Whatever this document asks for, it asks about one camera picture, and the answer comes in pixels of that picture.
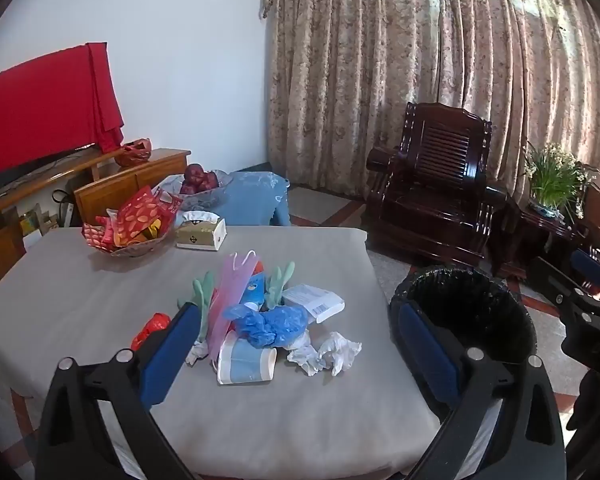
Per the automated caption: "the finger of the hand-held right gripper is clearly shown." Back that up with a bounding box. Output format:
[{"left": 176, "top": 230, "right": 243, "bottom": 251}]
[
  {"left": 534, "top": 256, "right": 586, "bottom": 313},
  {"left": 569, "top": 247, "right": 600, "bottom": 306}
]

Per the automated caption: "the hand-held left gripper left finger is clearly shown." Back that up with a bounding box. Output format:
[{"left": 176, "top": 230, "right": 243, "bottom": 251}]
[{"left": 36, "top": 302, "right": 203, "bottom": 480}]

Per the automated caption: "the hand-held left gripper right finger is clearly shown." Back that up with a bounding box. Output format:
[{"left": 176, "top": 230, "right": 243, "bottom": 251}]
[{"left": 390, "top": 300, "right": 567, "bottom": 480}]

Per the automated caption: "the red plastic bag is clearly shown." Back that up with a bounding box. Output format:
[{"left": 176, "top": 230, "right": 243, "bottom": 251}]
[{"left": 131, "top": 312, "right": 173, "bottom": 353}]

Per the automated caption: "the bin with black liner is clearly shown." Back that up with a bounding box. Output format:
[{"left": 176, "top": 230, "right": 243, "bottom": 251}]
[{"left": 389, "top": 264, "right": 540, "bottom": 411}]

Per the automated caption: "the blue white paper cup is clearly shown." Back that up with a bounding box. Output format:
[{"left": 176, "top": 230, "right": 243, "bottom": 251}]
[{"left": 216, "top": 332, "right": 277, "bottom": 386}]

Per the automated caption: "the pink plastic bag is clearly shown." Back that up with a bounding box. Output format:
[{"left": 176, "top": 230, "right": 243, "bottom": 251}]
[{"left": 207, "top": 250, "right": 258, "bottom": 361}]

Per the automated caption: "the blue toothpaste tube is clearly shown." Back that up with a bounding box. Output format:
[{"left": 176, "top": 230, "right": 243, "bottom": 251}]
[{"left": 237, "top": 260, "right": 269, "bottom": 313}]

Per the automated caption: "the blue plastic bag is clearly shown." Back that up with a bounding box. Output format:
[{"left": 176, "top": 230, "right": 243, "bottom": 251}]
[{"left": 223, "top": 304, "right": 310, "bottom": 348}]

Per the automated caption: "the white cardboard box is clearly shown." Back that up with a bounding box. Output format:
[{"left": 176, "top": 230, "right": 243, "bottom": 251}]
[{"left": 281, "top": 284, "right": 346, "bottom": 324}]

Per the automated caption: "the person's right forearm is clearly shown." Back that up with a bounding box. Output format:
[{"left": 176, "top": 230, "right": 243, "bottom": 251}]
[{"left": 564, "top": 370, "right": 600, "bottom": 480}]

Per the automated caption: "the dark wooden side table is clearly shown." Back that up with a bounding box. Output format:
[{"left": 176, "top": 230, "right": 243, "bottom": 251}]
[{"left": 490, "top": 200, "right": 588, "bottom": 281}]

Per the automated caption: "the potted narcissus plant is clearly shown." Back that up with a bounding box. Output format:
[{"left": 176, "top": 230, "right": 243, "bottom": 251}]
[{"left": 522, "top": 142, "right": 588, "bottom": 219}]

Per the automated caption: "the woven snack basket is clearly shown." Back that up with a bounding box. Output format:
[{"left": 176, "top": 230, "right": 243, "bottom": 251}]
[{"left": 92, "top": 225, "right": 177, "bottom": 259}]

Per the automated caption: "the grey tablecloth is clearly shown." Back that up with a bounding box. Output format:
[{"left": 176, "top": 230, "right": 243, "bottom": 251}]
[{"left": 0, "top": 225, "right": 441, "bottom": 480}]

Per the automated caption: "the cream tissue box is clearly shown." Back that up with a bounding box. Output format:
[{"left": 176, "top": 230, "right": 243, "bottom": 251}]
[{"left": 175, "top": 211, "right": 227, "bottom": 252}]

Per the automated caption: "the glass fruit bowl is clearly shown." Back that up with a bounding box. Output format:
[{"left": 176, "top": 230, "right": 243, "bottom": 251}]
[{"left": 157, "top": 170, "right": 232, "bottom": 212}]

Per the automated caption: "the bag of red apples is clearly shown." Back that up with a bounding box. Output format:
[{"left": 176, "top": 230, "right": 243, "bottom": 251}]
[{"left": 180, "top": 162, "right": 221, "bottom": 196}]

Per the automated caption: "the wooden television cabinet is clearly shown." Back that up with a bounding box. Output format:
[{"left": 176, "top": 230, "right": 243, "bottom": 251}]
[{"left": 0, "top": 147, "right": 193, "bottom": 306}]

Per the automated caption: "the red woven basket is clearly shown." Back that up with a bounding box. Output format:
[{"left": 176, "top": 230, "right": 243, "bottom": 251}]
[{"left": 114, "top": 137, "right": 153, "bottom": 167}]

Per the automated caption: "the black television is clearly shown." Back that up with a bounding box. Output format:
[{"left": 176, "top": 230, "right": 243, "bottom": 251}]
[{"left": 0, "top": 147, "right": 83, "bottom": 202}]

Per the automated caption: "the red cloth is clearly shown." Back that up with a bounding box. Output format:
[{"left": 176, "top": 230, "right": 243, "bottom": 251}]
[{"left": 0, "top": 42, "right": 126, "bottom": 181}]

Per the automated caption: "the floral beige curtain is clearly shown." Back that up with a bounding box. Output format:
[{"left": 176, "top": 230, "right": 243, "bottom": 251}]
[{"left": 260, "top": 0, "right": 600, "bottom": 241}]

